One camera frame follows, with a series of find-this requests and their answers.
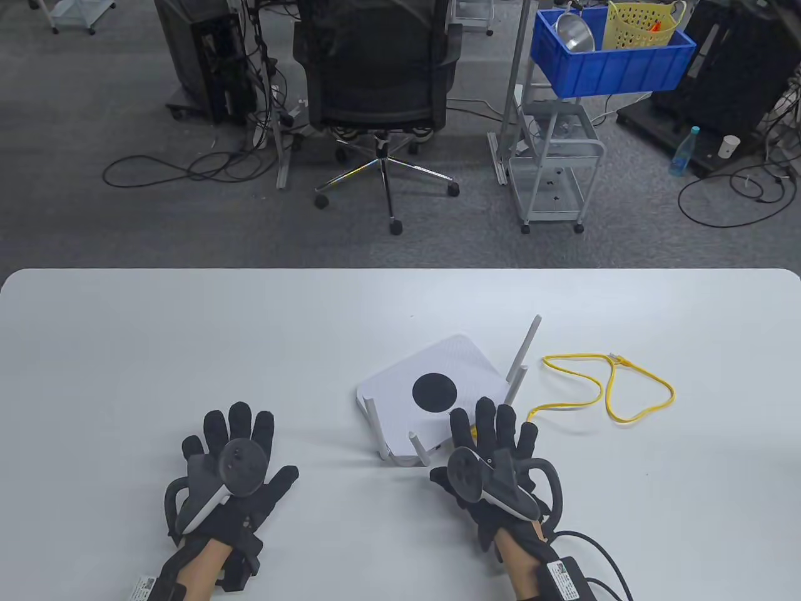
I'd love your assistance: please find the person's right hand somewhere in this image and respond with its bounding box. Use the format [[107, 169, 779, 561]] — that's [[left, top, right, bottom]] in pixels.
[[429, 396, 554, 553]]

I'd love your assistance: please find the person's left hand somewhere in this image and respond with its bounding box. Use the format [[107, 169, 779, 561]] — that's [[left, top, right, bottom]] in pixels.
[[164, 402, 300, 553]]

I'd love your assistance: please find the white router with black circle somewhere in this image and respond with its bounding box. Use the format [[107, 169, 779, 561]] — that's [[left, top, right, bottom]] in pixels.
[[357, 315, 543, 467]]

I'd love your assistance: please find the yellow ethernet cable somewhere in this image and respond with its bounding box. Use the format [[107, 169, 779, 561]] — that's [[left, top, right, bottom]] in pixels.
[[469, 352, 676, 439]]

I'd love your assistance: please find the person's left forearm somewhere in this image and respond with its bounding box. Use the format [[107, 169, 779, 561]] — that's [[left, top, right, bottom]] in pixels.
[[160, 538, 238, 601]]

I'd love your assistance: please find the person's right forearm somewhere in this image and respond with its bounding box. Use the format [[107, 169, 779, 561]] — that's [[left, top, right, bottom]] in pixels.
[[494, 529, 558, 601]]

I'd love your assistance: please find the grey white hand controller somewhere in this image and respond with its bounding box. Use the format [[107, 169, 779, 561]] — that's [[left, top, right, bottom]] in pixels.
[[446, 446, 564, 528], [165, 438, 268, 537]]

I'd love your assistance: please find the white metal rolling cart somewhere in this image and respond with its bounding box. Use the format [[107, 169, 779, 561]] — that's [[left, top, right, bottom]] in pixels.
[[508, 63, 606, 235]]

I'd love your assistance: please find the grey metal desk leg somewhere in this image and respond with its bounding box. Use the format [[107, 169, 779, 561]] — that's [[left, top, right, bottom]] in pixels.
[[253, 0, 295, 190], [488, 0, 533, 187]]

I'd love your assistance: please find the blue water bottle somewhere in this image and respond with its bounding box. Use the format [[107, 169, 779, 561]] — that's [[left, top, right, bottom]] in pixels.
[[668, 126, 702, 178]]

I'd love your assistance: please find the black mesh office chair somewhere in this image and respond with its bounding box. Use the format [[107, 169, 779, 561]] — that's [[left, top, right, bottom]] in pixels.
[[293, 0, 464, 236]]

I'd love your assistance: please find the blue plastic crate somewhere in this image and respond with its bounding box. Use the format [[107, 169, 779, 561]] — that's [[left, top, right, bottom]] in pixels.
[[531, 8, 697, 99]]

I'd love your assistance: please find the black computer tower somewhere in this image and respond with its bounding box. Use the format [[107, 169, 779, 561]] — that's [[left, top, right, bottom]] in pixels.
[[153, 0, 257, 124]]

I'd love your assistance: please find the metal bowl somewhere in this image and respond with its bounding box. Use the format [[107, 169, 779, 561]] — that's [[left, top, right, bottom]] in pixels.
[[554, 9, 596, 54]]

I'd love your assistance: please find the small white wheeled cart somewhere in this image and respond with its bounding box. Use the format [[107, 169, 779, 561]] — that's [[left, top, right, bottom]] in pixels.
[[451, 0, 495, 36], [28, 0, 118, 35]]

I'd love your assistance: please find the black equipment rack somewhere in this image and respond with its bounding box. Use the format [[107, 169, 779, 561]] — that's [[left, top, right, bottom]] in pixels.
[[616, 0, 801, 176]]

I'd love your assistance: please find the yellow plastic basket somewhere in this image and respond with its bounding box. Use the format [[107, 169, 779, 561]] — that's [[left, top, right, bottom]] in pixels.
[[603, 0, 688, 51]]

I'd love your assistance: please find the black forearm box cable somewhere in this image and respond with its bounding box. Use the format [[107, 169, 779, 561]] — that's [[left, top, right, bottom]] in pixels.
[[549, 530, 634, 601]]

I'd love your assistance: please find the black floor cable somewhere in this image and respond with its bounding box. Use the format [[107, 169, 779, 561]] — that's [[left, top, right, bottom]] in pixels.
[[678, 160, 801, 229], [102, 147, 267, 188]]

